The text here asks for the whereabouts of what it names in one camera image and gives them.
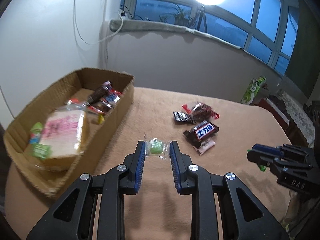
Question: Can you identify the green gum pack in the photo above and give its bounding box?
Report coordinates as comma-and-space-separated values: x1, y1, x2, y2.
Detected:
247, 150, 266, 172

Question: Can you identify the grey windowsill cover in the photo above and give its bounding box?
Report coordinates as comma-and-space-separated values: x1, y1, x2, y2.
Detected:
105, 20, 282, 76

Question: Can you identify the green candy clear wrapper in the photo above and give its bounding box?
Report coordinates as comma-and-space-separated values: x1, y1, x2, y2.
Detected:
144, 133, 169, 160

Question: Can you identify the brown Snickers bar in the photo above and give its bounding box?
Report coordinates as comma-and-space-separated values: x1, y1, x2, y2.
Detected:
183, 120, 220, 148

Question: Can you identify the dark chocolate bar in box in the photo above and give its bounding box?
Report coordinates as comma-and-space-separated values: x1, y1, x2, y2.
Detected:
86, 81, 112, 105

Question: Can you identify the pink white small packet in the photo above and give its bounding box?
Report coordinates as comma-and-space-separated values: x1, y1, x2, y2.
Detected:
194, 138, 216, 155

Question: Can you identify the brown cardboard box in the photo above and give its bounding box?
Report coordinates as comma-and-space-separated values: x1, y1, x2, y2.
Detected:
4, 68, 135, 199

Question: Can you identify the white hanging cable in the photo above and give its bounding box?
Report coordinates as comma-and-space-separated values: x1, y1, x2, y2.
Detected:
73, 0, 124, 46

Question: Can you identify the red blue candy bar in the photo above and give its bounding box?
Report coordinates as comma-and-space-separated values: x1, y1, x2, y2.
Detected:
88, 89, 122, 115

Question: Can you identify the green white tissue pack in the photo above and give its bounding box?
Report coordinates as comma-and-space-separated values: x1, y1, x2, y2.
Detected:
240, 76, 267, 105

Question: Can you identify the white power strip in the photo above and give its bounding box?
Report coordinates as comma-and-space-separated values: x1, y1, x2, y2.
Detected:
120, 11, 127, 19

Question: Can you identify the red dates clear bag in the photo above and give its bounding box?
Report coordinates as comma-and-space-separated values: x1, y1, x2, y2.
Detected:
182, 101, 220, 122

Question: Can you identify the potted spider plant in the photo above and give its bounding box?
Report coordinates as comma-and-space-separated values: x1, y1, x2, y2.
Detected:
159, 4, 195, 28

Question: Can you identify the green white snack pouch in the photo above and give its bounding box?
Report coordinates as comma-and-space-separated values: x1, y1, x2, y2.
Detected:
29, 122, 52, 160

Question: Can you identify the white lace cloth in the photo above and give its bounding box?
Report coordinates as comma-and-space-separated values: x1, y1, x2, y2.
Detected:
277, 89, 315, 148

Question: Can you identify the black white patterned snack packet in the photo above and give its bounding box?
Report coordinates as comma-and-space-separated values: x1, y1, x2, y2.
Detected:
173, 112, 196, 124

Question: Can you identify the pink bread bag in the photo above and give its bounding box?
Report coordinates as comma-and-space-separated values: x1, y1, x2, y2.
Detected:
37, 106, 89, 171

